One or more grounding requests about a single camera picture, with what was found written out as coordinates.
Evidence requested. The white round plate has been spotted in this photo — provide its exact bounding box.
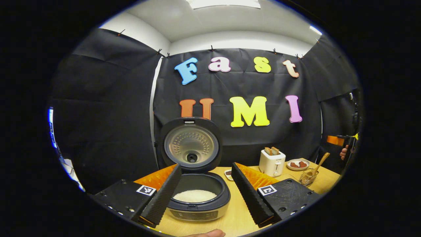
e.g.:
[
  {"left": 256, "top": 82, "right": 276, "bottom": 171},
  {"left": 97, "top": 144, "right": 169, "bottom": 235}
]
[{"left": 286, "top": 159, "right": 310, "bottom": 171}]

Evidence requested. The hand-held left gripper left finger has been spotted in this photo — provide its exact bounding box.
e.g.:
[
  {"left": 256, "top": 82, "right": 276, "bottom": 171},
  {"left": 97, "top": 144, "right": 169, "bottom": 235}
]
[{"left": 90, "top": 164, "right": 182, "bottom": 228}]

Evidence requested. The computer monitor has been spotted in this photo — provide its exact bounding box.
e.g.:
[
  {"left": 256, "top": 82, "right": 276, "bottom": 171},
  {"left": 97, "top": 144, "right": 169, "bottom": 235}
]
[{"left": 48, "top": 107, "right": 58, "bottom": 148}]

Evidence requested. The clear wire chopstick holder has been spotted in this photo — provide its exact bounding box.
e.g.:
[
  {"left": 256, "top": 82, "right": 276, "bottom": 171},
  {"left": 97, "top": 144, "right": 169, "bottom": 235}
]
[{"left": 300, "top": 168, "right": 319, "bottom": 187}]

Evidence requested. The dark grey rice cooker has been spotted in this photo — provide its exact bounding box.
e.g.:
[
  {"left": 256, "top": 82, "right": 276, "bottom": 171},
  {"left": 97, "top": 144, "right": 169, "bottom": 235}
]
[{"left": 157, "top": 117, "right": 231, "bottom": 222}]

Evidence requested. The black backdrop cloth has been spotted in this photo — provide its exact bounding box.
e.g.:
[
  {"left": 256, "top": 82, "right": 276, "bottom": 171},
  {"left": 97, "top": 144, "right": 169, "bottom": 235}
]
[{"left": 49, "top": 28, "right": 362, "bottom": 195}]

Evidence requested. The wooden spoon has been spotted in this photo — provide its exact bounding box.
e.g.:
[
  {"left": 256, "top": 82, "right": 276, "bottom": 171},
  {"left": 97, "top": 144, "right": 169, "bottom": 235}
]
[{"left": 311, "top": 152, "right": 330, "bottom": 177}]

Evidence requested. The long ceiling light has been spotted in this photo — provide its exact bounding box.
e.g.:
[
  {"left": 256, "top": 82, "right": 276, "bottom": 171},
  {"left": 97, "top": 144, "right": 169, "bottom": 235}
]
[{"left": 186, "top": 0, "right": 261, "bottom": 9}]

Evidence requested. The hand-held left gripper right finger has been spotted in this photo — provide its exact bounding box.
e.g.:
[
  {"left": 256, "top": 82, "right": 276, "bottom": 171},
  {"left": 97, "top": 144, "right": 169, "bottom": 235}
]
[{"left": 231, "top": 162, "right": 321, "bottom": 228}]

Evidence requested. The white rice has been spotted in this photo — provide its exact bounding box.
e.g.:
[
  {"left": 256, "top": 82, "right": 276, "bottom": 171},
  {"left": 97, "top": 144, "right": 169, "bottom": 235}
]
[{"left": 172, "top": 190, "right": 218, "bottom": 203}]

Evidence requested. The white toaster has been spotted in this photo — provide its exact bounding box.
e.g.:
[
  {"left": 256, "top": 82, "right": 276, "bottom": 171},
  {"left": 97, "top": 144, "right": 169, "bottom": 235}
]
[{"left": 259, "top": 149, "right": 286, "bottom": 177}]

